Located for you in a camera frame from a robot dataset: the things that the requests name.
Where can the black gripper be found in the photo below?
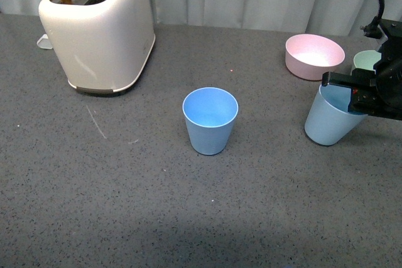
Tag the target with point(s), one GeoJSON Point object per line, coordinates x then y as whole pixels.
{"type": "Point", "coordinates": [377, 92]}

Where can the light blue plastic cup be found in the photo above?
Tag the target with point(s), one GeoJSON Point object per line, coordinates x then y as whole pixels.
{"type": "Point", "coordinates": [329, 120]}

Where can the green plastic bowl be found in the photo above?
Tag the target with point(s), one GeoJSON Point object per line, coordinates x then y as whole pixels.
{"type": "Point", "coordinates": [365, 60]}

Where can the pink plastic bowl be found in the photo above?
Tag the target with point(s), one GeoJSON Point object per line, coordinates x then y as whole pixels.
{"type": "Point", "coordinates": [309, 56]}

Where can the cream white toaster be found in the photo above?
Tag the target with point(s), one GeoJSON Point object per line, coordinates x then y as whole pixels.
{"type": "Point", "coordinates": [102, 45]}

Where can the white power plug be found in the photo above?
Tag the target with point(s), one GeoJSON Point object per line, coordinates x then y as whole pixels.
{"type": "Point", "coordinates": [44, 42]}

